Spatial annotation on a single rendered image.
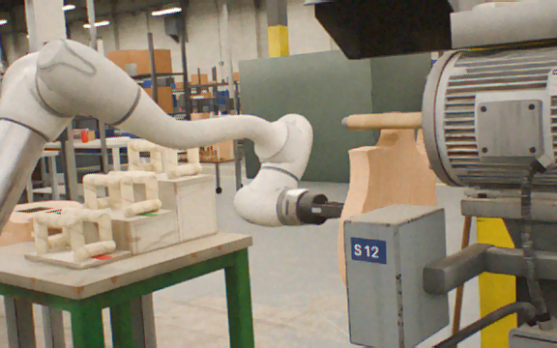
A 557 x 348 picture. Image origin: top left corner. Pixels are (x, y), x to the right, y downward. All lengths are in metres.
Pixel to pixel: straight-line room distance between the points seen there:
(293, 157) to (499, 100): 0.65
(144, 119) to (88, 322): 0.49
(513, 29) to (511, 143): 0.19
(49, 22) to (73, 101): 1.85
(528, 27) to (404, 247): 0.42
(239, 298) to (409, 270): 0.97
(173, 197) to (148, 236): 0.14
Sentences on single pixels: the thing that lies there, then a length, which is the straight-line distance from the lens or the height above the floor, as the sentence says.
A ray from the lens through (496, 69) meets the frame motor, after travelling 1.24.
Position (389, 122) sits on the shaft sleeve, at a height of 1.25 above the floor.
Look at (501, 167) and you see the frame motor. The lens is 1.23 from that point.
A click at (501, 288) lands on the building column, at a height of 0.66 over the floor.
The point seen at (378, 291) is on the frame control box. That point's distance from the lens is 1.08.
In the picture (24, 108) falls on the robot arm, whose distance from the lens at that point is 1.47.
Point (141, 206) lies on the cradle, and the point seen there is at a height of 1.05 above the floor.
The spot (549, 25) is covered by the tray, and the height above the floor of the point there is 1.40.
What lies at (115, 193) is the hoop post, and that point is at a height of 1.07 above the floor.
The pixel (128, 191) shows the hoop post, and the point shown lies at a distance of 1.87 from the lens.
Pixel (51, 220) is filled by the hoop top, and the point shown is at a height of 1.04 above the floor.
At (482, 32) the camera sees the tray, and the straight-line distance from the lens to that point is 1.25.
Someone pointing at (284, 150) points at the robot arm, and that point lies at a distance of 1.68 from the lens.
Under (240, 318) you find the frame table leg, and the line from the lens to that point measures 1.99.
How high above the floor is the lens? 1.32
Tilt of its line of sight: 6 degrees down
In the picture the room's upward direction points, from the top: 4 degrees counter-clockwise
